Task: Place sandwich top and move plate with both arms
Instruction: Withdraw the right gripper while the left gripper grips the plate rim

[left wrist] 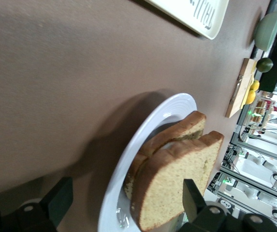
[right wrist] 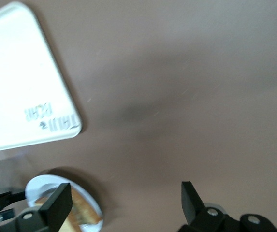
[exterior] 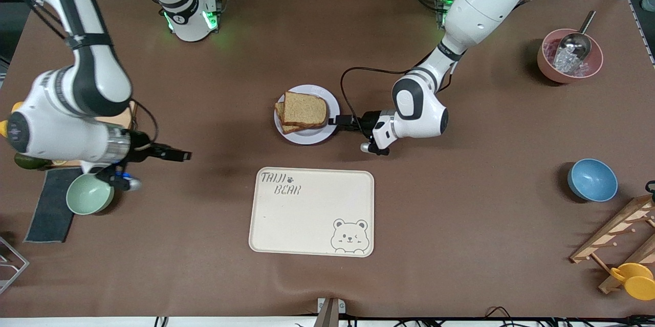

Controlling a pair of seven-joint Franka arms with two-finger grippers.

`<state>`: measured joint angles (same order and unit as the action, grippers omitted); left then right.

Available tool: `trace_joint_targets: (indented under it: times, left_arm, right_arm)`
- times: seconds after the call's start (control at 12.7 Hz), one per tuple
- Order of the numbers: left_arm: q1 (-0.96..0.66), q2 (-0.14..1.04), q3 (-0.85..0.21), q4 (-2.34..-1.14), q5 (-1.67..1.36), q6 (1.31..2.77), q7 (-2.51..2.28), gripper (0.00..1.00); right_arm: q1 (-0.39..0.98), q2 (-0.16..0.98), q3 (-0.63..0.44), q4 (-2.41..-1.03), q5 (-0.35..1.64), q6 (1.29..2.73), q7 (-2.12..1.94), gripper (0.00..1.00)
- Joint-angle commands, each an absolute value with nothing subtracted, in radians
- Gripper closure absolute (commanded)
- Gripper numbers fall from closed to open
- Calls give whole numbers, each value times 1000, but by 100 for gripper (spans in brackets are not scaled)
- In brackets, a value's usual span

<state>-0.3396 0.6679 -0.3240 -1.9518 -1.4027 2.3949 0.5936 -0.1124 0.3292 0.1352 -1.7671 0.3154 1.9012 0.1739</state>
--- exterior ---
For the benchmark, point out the green avocado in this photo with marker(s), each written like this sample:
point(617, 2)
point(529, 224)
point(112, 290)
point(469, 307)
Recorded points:
point(30, 163)

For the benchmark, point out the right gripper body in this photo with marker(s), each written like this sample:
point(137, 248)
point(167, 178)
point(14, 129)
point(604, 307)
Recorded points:
point(140, 149)

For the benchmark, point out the yellow lemon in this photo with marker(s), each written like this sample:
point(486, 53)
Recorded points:
point(17, 107)
point(3, 128)

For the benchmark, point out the metal scoop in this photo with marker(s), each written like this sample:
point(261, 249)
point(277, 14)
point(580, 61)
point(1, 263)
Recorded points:
point(575, 45)

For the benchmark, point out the pink bowl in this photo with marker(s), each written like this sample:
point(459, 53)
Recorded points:
point(550, 68)

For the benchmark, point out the lavender round plate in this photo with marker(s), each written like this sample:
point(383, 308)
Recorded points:
point(312, 136)

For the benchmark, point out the wooden cutting board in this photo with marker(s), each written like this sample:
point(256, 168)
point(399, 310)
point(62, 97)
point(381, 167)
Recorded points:
point(132, 107)

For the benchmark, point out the brown bread slice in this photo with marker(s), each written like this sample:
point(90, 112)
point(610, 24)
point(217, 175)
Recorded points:
point(306, 109)
point(286, 128)

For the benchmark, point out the wooden peg rack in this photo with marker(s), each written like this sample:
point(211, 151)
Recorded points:
point(614, 232)

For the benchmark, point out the yellow cup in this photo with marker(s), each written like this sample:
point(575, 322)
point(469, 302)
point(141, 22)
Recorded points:
point(637, 282)

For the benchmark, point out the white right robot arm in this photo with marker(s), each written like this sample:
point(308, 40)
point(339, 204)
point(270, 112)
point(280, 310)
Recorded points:
point(92, 71)

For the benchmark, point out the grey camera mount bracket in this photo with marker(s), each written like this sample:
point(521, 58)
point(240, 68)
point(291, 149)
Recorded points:
point(328, 311)

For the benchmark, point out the dark grey cloth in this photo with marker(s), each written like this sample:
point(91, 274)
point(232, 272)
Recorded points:
point(46, 214)

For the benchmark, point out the blue bowl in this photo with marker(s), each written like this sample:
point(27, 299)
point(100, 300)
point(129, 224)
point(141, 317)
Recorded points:
point(592, 180)

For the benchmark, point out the cream bear print tray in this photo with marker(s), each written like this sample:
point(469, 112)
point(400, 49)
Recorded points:
point(307, 214)

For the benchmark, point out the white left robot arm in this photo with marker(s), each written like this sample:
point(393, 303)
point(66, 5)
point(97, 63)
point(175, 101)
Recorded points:
point(481, 4)

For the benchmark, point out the mint green bowl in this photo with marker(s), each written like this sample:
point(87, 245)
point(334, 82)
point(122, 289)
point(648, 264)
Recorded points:
point(87, 199)

